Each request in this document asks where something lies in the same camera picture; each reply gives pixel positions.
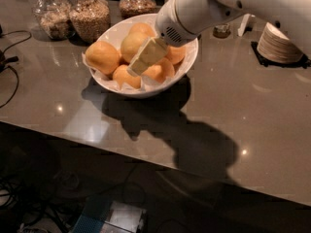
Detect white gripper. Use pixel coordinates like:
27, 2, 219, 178
127, 0, 227, 77

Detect yellowish orange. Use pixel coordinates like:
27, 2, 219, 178
121, 32, 149, 62

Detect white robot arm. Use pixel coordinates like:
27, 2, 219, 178
128, 0, 311, 76

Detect white ceramic bowl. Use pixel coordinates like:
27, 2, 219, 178
87, 13, 199, 99

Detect orange at front right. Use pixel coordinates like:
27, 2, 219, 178
144, 58, 175, 83

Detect orange at right back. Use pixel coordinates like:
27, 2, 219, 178
166, 47, 186, 65

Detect orange at front left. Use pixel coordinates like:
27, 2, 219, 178
113, 64, 141, 89

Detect glass jar with brown cereal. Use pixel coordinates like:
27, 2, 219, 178
119, 0, 156, 18

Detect glass jar with grains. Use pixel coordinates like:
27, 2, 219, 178
69, 0, 111, 44

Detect white stand in background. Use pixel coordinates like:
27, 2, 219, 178
237, 14, 256, 37

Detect glass jar with oats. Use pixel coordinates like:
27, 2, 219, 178
32, 0, 75, 40

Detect stack of white plates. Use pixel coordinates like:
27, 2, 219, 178
257, 23, 303, 64

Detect black mat under plates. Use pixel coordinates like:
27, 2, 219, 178
251, 42, 311, 69

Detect metal box on floor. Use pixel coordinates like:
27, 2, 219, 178
70, 200, 148, 233

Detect black cable on table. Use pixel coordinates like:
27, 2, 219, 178
0, 30, 33, 110

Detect cables on floor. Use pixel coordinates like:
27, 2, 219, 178
0, 173, 76, 233

